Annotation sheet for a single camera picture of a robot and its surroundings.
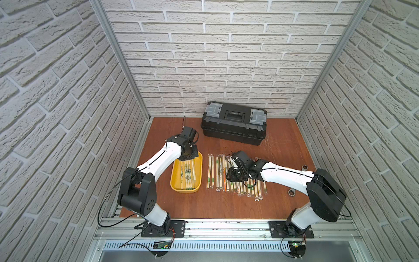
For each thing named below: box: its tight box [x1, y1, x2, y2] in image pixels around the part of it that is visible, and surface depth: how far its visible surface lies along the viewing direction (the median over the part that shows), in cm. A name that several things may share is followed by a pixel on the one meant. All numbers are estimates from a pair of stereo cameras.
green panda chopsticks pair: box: [262, 180, 268, 195], surface depth 87 cm
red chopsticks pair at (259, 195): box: [255, 179, 264, 202], surface depth 87 cm
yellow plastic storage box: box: [169, 151, 203, 194], surface depth 89 cm
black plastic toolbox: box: [200, 100, 268, 146], surface depth 99 cm
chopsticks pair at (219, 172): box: [216, 154, 224, 192], surface depth 94 cm
